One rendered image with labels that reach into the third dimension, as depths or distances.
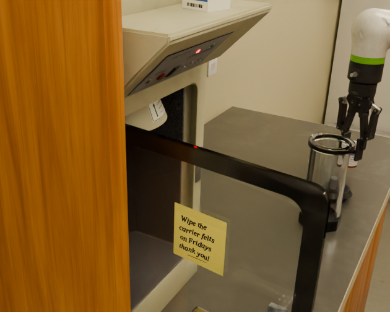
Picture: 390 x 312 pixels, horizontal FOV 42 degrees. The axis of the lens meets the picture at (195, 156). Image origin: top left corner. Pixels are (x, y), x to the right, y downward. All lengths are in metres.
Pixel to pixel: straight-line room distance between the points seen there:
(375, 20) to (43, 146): 1.02
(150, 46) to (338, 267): 0.76
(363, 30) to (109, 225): 1.00
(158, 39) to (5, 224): 0.34
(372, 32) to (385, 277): 1.68
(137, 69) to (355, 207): 0.95
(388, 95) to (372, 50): 2.32
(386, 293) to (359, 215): 1.37
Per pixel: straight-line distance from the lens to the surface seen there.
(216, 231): 0.60
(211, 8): 0.74
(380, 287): 2.77
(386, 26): 1.44
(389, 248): 3.08
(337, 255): 1.22
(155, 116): 0.83
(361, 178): 1.60
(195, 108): 0.95
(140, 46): 0.59
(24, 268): 0.76
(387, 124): 3.81
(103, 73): 0.53
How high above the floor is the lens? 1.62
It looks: 25 degrees down
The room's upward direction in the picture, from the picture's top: 2 degrees clockwise
